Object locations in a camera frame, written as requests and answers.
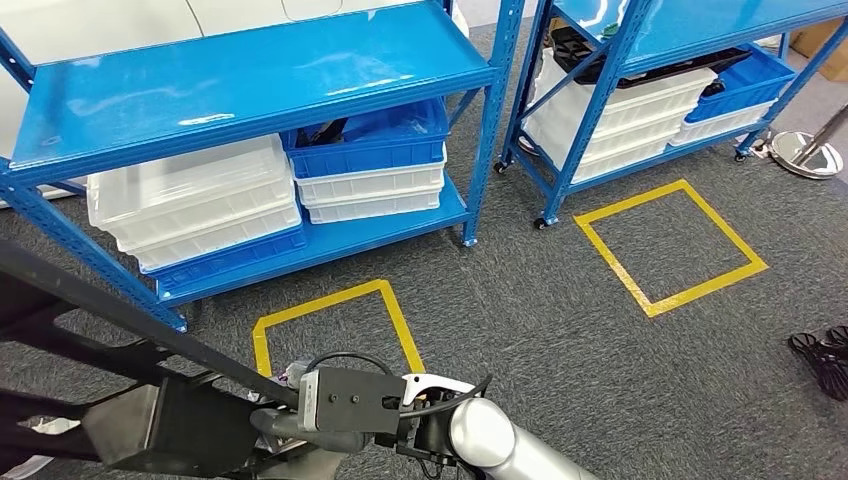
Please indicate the small white plastic crate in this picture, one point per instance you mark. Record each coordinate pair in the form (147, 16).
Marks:
(371, 210)
(722, 126)
(371, 182)

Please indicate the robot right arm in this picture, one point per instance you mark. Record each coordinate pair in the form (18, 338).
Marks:
(490, 437)

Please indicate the black plastic bracket part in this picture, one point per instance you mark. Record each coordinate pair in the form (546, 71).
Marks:
(166, 424)

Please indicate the black plastic tray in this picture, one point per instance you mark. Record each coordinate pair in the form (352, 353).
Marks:
(596, 63)

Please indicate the large white plastic crate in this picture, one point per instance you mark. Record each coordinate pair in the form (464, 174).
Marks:
(649, 102)
(623, 162)
(636, 136)

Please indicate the chrome stanchion post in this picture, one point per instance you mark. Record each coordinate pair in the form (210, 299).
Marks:
(802, 156)

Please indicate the black humanoid robot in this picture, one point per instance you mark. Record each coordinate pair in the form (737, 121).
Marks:
(821, 364)

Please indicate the blue metal shelf rack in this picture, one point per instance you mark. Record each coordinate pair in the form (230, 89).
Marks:
(696, 20)
(232, 86)

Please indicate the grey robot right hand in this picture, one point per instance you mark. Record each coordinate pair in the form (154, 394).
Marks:
(318, 442)

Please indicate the brown cardboard box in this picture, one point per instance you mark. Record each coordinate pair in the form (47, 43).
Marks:
(821, 46)

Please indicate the blue plastic crate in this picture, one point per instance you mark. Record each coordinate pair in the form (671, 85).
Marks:
(742, 93)
(371, 156)

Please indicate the white car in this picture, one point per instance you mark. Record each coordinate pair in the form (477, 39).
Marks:
(99, 26)

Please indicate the small black part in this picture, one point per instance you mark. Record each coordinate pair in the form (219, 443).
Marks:
(321, 136)

